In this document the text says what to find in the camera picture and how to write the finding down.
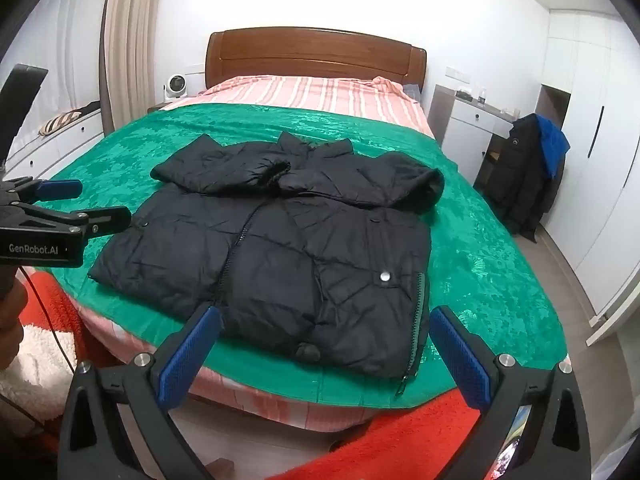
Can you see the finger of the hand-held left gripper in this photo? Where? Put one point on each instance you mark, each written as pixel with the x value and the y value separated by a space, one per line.
pixel 55 189
pixel 107 219

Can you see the black coat on chair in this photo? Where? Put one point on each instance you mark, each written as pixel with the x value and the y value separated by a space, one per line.
pixel 520 180

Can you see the blue garment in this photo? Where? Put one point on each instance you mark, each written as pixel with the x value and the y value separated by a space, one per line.
pixel 552 147

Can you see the black puffer jacket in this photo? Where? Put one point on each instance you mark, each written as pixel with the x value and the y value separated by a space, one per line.
pixel 280 270

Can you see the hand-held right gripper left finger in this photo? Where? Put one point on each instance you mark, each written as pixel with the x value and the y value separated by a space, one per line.
pixel 190 355

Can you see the white sheer curtain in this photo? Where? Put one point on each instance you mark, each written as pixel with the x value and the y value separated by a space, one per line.
pixel 60 50

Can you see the white drawer cabinet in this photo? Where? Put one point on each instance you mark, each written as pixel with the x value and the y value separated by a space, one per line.
pixel 75 137

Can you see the wooden headboard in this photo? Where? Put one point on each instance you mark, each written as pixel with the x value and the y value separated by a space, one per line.
pixel 310 55

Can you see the white wardrobe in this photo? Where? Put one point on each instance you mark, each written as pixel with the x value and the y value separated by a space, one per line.
pixel 600 160

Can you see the person's left hand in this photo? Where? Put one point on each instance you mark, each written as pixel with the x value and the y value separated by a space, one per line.
pixel 10 325

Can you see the white fleece cloth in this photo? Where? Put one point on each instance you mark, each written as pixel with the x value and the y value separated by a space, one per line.
pixel 35 360

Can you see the green patterned blanket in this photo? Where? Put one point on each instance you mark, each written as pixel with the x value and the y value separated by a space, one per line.
pixel 475 260

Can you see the striped cushion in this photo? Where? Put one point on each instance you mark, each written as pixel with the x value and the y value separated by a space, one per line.
pixel 60 121

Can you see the beige curtain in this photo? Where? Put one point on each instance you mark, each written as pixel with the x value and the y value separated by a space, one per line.
pixel 130 50

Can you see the white dresser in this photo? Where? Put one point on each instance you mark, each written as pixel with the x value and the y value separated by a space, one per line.
pixel 465 120

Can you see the small black item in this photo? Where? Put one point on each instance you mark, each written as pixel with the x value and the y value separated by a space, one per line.
pixel 465 95

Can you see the red fleece cloth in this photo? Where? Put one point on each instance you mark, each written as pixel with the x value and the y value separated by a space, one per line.
pixel 400 440

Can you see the white round camera device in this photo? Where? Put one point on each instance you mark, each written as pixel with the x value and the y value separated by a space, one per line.
pixel 175 84

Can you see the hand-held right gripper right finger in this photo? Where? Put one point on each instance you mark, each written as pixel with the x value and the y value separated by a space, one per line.
pixel 460 355

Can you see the wooden nightstand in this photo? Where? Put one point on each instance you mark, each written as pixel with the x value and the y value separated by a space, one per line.
pixel 159 107

